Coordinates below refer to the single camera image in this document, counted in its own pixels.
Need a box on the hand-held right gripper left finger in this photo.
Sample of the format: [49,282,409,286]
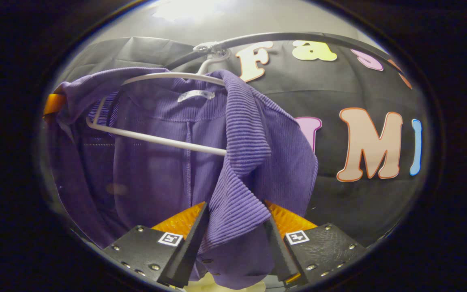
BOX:
[103,202,210,288]

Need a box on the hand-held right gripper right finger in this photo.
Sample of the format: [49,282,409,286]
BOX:
[264,200,368,286]

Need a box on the purple ribbed jacket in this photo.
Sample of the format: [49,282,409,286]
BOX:
[47,67,319,290]

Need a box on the white clothes hanger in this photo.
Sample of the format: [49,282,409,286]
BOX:
[86,51,234,157]

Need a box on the black clothes rack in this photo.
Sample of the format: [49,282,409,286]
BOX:
[165,32,404,73]

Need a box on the black backdrop cloth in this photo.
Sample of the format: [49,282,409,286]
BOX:
[55,36,431,248]

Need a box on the white cloth tie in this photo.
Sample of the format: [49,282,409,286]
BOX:
[193,41,232,61]

